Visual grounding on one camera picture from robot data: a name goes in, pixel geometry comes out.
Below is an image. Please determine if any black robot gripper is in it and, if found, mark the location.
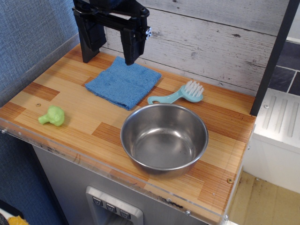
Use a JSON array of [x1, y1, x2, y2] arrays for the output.
[[73, 0, 151, 65]]

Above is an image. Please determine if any green toy broccoli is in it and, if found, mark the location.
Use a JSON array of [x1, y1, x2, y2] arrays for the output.
[[38, 105, 65, 126]]

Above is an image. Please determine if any stainless steel bowl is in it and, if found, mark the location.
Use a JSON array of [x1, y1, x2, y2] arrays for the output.
[[120, 104, 209, 179]]

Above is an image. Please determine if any blue folded cloth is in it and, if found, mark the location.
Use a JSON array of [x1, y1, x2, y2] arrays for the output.
[[85, 56, 162, 111]]

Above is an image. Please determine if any teal dish brush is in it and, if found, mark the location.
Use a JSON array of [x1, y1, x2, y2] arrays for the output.
[[148, 80, 204, 104]]

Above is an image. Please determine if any silver dispenser button panel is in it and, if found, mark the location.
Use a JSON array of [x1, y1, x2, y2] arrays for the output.
[[86, 186, 144, 225]]

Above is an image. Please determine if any white ribbed cabinet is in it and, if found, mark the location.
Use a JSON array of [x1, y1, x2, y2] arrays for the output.
[[243, 89, 300, 193]]

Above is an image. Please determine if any yellow object bottom left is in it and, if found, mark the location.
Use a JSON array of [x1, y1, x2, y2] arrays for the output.
[[7, 216, 29, 225]]

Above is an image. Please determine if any black left shelf post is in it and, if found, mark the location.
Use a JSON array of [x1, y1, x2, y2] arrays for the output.
[[81, 45, 100, 63]]

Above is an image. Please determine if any black shelf post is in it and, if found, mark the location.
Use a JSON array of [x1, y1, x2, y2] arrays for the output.
[[250, 0, 300, 116], [81, 45, 100, 63]]

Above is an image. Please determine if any black right shelf post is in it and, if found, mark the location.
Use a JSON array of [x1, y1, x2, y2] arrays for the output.
[[250, 0, 300, 116]]

